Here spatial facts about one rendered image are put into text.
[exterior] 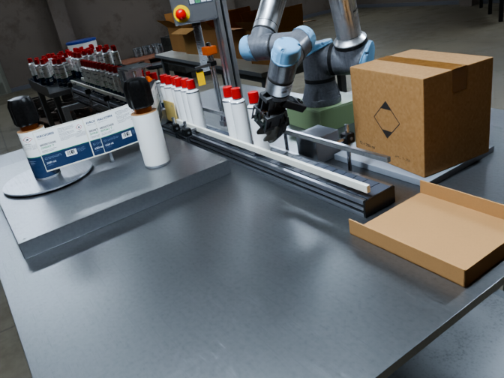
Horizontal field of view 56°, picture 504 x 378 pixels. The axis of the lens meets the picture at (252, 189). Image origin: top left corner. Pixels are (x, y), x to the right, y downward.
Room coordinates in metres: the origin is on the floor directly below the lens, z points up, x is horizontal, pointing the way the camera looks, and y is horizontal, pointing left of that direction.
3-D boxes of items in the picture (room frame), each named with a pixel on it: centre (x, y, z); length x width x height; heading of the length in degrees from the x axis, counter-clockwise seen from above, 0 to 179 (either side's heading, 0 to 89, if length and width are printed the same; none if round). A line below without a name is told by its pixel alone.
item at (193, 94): (1.85, 0.16, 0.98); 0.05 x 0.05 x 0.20
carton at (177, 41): (5.14, 0.38, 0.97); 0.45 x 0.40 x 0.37; 118
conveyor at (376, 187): (1.75, 0.10, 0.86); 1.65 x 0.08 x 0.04; 30
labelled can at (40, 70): (3.95, 1.24, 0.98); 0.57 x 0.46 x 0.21; 120
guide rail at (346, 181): (1.48, -0.01, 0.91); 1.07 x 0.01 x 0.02; 30
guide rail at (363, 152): (1.52, -0.08, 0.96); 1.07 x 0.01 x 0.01; 30
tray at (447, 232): (0.89, -0.40, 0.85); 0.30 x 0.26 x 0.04; 30
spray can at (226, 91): (1.61, 0.02, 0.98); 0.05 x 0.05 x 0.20
